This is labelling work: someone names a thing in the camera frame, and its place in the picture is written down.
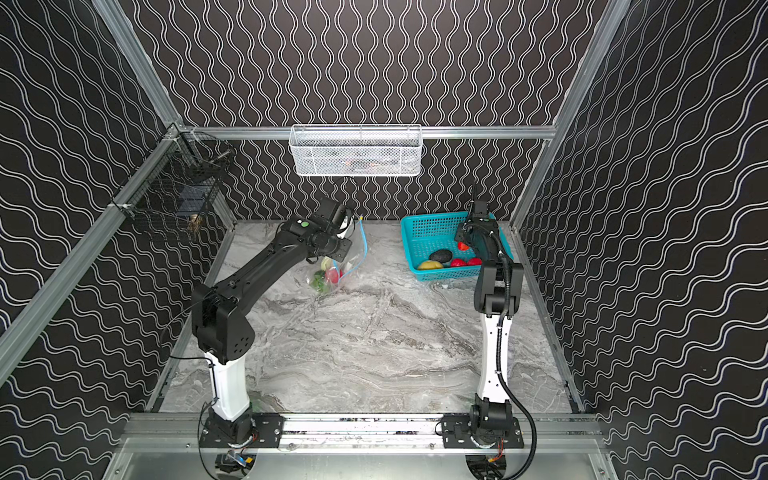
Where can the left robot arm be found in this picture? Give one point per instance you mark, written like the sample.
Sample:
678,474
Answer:
219,312

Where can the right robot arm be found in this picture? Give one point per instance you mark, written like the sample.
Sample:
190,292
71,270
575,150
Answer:
497,297

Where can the clear zip top bag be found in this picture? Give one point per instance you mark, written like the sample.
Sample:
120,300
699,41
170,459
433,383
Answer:
355,256

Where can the yellow toy potato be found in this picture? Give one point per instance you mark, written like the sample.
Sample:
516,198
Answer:
430,265

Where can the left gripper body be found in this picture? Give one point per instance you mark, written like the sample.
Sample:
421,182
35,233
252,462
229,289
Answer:
336,248

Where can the white mesh wall basket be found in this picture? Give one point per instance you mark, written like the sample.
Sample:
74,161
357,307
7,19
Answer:
356,150

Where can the dark toy eggplant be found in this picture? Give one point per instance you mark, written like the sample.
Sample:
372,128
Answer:
442,256

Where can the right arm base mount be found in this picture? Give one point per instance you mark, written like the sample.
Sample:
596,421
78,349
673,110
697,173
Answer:
474,430

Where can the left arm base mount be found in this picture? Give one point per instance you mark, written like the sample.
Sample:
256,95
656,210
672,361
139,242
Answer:
250,430

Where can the black wire wall basket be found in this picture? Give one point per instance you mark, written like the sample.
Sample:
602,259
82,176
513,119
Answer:
175,202

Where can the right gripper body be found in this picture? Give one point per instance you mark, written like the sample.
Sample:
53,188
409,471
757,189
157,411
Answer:
472,225

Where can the teal plastic basket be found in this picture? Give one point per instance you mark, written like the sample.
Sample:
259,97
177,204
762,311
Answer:
422,235

